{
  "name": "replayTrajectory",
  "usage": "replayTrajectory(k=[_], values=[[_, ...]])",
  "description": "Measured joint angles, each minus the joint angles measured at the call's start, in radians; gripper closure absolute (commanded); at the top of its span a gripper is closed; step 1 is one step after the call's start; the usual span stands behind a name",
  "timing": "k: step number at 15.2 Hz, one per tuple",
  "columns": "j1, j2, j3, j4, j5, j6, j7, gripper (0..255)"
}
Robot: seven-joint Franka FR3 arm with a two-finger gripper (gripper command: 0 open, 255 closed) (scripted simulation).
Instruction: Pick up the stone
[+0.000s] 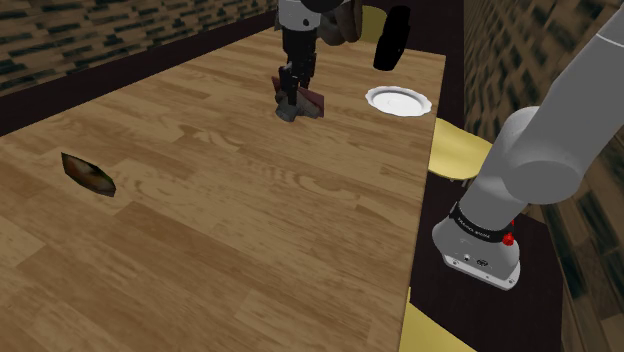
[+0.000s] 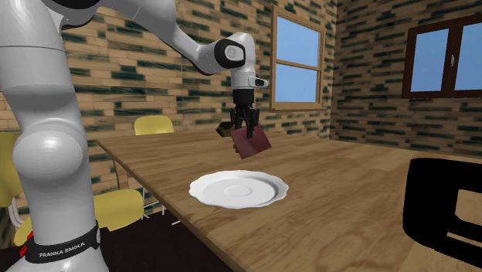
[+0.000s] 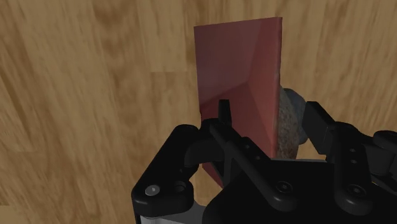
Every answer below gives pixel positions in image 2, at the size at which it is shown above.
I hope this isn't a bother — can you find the dark red box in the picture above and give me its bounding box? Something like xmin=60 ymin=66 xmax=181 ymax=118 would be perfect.
xmin=229 ymin=124 xmax=273 ymax=161

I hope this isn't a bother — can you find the small olive green object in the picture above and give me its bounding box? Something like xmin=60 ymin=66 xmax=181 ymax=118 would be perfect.
xmin=216 ymin=121 xmax=233 ymax=138

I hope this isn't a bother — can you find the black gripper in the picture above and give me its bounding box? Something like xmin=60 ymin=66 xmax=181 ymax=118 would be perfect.
xmin=229 ymin=88 xmax=261 ymax=139

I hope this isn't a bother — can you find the yellow chair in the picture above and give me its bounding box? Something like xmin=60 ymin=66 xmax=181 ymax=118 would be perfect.
xmin=0 ymin=131 xmax=146 ymax=247
xmin=134 ymin=114 xmax=175 ymax=137

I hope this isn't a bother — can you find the wooden table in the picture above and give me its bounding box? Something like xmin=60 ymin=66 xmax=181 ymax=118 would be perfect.
xmin=95 ymin=129 xmax=482 ymax=272

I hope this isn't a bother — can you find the black blocky object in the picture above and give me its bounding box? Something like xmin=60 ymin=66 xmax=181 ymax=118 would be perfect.
xmin=401 ymin=157 xmax=482 ymax=270

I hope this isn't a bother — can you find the dark brown framed window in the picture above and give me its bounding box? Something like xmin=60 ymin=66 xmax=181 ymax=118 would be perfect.
xmin=400 ymin=12 xmax=482 ymax=100

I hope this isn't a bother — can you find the white scalloped plate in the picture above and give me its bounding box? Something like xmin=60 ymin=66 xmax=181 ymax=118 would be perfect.
xmin=188 ymin=169 xmax=290 ymax=210

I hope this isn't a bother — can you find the light wood framed window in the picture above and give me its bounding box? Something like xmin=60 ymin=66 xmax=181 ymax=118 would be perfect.
xmin=268 ymin=5 xmax=329 ymax=113

